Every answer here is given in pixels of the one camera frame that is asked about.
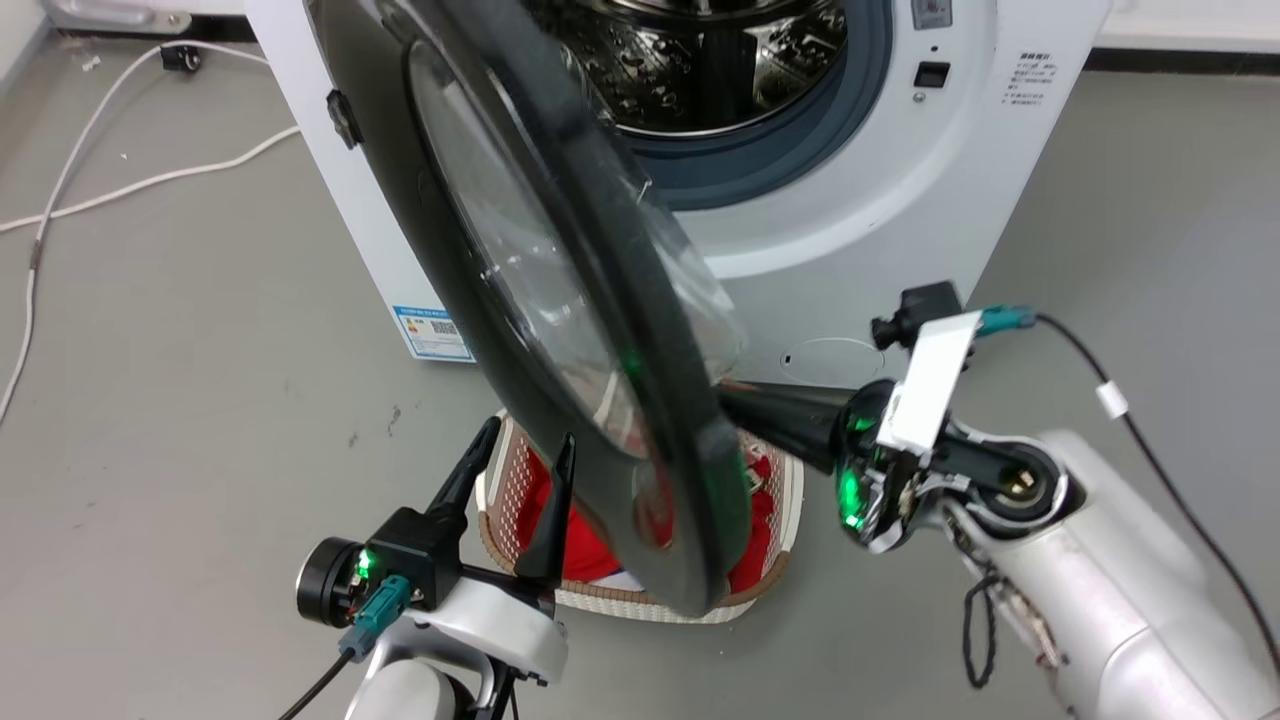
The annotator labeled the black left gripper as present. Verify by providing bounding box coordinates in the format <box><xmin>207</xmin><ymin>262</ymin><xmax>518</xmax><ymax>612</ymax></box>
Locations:
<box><xmin>296</xmin><ymin>416</ymin><xmax>579</xmax><ymax>629</ymax></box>

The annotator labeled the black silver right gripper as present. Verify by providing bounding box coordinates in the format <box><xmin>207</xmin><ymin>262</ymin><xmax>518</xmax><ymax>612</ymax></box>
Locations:
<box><xmin>716</xmin><ymin>378</ymin><xmax>948</xmax><ymax>554</ymax></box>

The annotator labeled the black round glass washer door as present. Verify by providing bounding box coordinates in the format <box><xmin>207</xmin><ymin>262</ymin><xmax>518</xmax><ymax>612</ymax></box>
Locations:
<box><xmin>305</xmin><ymin>0</ymin><xmax>756</xmax><ymax>619</ymax></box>

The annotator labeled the white front-load washing machine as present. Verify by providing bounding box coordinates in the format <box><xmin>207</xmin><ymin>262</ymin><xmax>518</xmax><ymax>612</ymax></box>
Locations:
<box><xmin>245</xmin><ymin>0</ymin><xmax>1113</xmax><ymax>397</ymax></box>

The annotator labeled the grey-blue rubber door gasket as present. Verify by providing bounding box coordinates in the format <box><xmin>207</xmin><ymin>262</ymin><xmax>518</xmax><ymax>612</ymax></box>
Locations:
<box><xmin>598</xmin><ymin>0</ymin><xmax>895</xmax><ymax>212</ymax></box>

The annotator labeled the white woven laundry basket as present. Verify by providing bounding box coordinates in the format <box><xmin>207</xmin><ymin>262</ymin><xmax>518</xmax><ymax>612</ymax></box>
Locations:
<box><xmin>475</xmin><ymin>408</ymin><xmax>807</xmax><ymax>626</ymax></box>

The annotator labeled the red clothing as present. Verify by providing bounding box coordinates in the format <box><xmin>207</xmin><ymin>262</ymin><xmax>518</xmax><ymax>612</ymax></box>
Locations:
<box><xmin>520</xmin><ymin>445</ymin><xmax>777</xmax><ymax>597</ymax></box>

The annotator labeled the blue energy label sticker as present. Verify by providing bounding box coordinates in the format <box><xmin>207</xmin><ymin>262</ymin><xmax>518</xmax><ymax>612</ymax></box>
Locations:
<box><xmin>392</xmin><ymin>304</ymin><xmax>477</xmax><ymax>364</ymax></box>

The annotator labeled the stainless steel washer drum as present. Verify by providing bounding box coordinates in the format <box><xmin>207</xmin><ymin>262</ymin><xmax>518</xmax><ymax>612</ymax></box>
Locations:
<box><xmin>528</xmin><ymin>0</ymin><xmax>851</xmax><ymax>138</ymax></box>

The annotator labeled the black cable with teal connector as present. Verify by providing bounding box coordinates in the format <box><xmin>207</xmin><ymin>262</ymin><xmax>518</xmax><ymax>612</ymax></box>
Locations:
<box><xmin>977</xmin><ymin>304</ymin><xmax>1280</xmax><ymax>673</ymax></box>
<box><xmin>277</xmin><ymin>574</ymin><xmax>414</xmax><ymax>720</ymax></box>

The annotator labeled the short black cable loop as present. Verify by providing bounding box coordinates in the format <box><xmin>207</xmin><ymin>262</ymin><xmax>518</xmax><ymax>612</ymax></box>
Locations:
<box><xmin>961</xmin><ymin>568</ymin><xmax>1002</xmax><ymax>691</ymax></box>

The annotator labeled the white floor cable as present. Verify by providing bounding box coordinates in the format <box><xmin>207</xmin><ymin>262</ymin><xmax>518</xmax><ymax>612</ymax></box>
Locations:
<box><xmin>0</xmin><ymin>126</ymin><xmax>303</xmax><ymax>234</ymax></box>
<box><xmin>0</xmin><ymin>42</ymin><xmax>273</xmax><ymax>421</ymax></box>

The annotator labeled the grey object by wall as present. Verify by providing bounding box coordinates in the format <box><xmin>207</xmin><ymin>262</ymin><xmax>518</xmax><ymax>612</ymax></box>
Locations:
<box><xmin>44</xmin><ymin>0</ymin><xmax>193</xmax><ymax>34</ymax></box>

